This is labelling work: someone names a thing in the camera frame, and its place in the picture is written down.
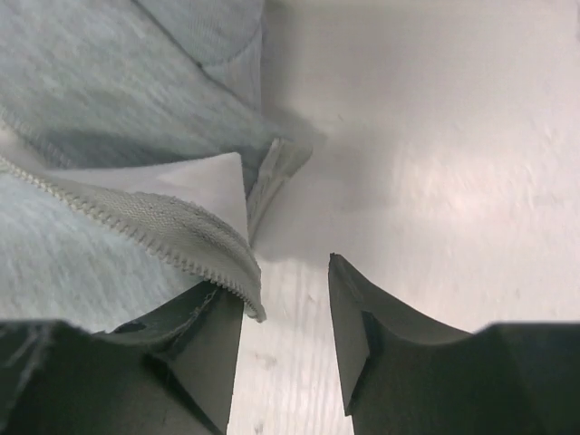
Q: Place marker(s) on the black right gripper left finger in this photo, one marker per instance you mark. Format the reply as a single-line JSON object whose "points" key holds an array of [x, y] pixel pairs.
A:
{"points": [[170, 371]]}

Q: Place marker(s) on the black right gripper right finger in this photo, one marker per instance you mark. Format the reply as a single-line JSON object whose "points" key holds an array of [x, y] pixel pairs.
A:
{"points": [[402, 372]]}

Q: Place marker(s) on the grey zip-up jacket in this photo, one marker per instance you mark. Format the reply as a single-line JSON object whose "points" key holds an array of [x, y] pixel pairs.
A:
{"points": [[136, 162]]}

